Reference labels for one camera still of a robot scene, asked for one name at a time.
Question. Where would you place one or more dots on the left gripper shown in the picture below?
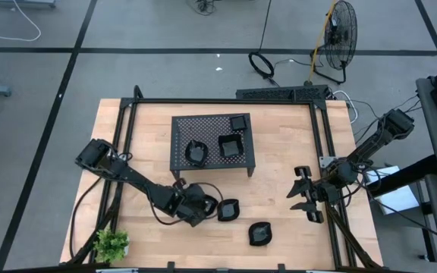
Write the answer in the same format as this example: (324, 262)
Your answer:
(193, 203)

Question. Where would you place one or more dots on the small black square plate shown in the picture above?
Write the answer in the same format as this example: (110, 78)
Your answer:
(238, 123)

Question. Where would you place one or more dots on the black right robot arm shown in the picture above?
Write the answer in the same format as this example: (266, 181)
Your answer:
(370, 144)

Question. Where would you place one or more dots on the black perforated metal riser shelf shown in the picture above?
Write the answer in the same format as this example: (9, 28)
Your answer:
(188, 129)

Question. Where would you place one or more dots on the small green potted plant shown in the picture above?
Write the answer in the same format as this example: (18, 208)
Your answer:
(110, 246)

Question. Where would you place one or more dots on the black wavy square plate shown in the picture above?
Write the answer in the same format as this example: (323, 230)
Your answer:
(230, 147)

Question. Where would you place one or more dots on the black desk support beam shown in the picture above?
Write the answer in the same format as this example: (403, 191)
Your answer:
(404, 176)

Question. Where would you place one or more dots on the black floor fan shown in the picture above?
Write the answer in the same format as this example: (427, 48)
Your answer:
(341, 38)

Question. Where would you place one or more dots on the black perforated metal box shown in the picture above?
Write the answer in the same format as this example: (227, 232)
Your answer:
(279, 93)

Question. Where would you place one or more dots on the silver metal mounting plate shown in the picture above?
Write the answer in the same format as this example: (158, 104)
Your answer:
(325, 162)

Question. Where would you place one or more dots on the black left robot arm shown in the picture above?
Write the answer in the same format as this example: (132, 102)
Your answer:
(139, 180)

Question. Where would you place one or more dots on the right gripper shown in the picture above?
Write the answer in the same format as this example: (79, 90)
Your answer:
(322, 192)

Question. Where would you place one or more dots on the black table edge clamp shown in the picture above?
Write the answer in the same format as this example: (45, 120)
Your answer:
(281, 267)
(171, 266)

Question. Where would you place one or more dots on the white box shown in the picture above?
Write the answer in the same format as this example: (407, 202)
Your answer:
(397, 199)

